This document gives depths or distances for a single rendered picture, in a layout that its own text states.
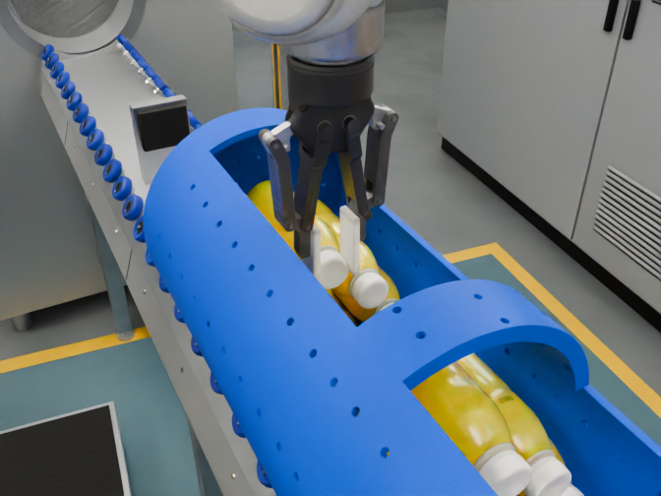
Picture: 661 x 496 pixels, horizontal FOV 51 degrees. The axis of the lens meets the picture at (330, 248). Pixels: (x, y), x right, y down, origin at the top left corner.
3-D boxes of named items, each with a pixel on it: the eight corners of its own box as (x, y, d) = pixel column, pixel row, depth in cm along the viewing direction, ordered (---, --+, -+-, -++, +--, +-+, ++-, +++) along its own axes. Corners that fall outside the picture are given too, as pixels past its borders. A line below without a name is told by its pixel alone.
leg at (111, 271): (132, 328, 237) (97, 165, 202) (137, 339, 233) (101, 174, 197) (115, 334, 235) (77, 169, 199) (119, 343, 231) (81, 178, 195)
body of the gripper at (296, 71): (352, 31, 63) (350, 125, 68) (267, 45, 60) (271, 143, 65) (396, 55, 57) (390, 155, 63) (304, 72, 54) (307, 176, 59)
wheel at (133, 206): (140, 192, 119) (130, 188, 118) (147, 204, 116) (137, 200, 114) (127, 214, 120) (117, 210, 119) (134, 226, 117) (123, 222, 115)
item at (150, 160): (192, 168, 136) (182, 93, 128) (198, 177, 133) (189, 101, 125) (142, 179, 132) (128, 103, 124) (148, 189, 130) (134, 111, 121)
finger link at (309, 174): (337, 125, 60) (323, 125, 60) (315, 236, 66) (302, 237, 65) (317, 109, 63) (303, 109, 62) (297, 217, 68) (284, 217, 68)
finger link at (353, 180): (324, 107, 63) (336, 101, 64) (344, 204, 70) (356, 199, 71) (343, 123, 61) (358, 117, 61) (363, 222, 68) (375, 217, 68)
